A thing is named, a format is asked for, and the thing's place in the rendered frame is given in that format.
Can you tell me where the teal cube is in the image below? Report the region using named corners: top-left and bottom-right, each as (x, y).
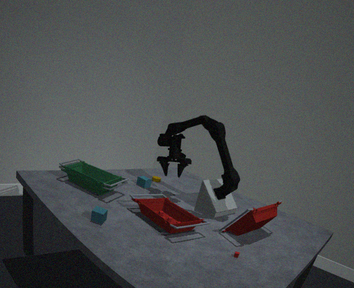
top-left (91, 206), bottom-right (108, 224)
top-left (137, 176), bottom-right (152, 188)

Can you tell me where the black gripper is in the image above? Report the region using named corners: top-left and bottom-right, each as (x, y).
top-left (157, 146), bottom-right (191, 177)

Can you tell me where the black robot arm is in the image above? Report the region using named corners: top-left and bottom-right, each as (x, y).
top-left (157, 115), bottom-right (240, 200)

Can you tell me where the small yellow block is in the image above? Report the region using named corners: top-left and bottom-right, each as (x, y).
top-left (152, 176), bottom-right (161, 182)

